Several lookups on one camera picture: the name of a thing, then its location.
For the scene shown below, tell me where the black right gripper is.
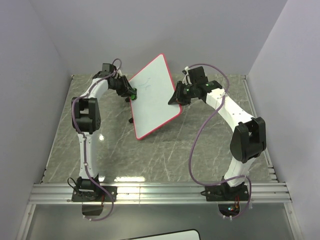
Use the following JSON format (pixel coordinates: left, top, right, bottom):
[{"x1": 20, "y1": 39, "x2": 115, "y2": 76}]
[{"x1": 167, "y1": 81, "x2": 196, "y2": 107}]

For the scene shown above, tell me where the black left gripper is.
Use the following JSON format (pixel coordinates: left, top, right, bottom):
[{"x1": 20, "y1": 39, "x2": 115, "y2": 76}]
[{"x1": 111, "y1": 76, "x2": 137, "y2": 98}]

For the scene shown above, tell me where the green whiteboard eraser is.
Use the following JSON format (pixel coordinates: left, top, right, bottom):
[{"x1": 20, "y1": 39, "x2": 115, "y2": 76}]
[{"x1": 130, "y1": 88, "x2": 137, "y2": 101}]

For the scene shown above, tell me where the red framed whiteboard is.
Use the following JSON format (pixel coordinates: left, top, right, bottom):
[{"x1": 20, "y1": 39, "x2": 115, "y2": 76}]
[{"x1": 129, "y1": 53, "x2": 182, "y2": 140}]

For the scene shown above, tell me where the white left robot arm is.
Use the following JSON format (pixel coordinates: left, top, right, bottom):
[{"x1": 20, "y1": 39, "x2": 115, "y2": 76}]
[{"x1": 71, "y1": 71, "x2": 137, "y2": 201}]

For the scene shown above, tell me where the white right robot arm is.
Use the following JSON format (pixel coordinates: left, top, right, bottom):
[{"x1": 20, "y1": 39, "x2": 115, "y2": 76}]
[{"x1": 168, "y1": 80, "x2": 267, "y2": 200}]

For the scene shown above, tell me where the white tablet at bottom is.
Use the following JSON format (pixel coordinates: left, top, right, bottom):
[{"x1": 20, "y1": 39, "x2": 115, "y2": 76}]
[{"x1": 130, "y1": 229, "x2": 201, "y2": 240}]

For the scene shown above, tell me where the metal wire whiteboard stand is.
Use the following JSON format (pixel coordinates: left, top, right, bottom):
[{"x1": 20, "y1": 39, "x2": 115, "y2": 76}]
[{"x1": 125, "y1": 97, "x2": 134, "y2": 124}]

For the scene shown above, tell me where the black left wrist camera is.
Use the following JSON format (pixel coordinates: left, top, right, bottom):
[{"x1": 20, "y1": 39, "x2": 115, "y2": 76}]
[{"x1": 100, "y1": 63, "x2": 117, "y2": 77}]

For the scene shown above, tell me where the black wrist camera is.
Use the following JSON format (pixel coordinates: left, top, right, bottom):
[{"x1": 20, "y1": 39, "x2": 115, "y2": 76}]
[
  {"x1": 187, "y1": 66, "x2": 209, "y2": 85},
  {"x1": 100, "y1": 63, "x2": 117, "y2": 77}
]

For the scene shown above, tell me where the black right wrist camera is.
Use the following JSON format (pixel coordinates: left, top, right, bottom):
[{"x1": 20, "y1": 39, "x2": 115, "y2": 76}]
[{"x1": 187, "y1": 66, "x2": 209, "y2": 85}]

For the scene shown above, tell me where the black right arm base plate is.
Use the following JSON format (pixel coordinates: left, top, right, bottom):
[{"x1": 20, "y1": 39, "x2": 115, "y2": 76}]
[{"x1": 200, "y1": 183, "x2": 249, "y2": 202}]

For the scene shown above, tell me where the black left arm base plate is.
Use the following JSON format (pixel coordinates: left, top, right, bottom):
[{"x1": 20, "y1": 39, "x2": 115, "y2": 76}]
[{"x1": 71, "y1": 186, "x2": 118, "y2": 203}]

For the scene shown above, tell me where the aluminium mounting rail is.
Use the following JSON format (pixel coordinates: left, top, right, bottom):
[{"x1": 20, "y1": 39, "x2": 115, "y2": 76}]
[{"x1": 28, "y1": 182, "x2": 292, "y2": 205}]

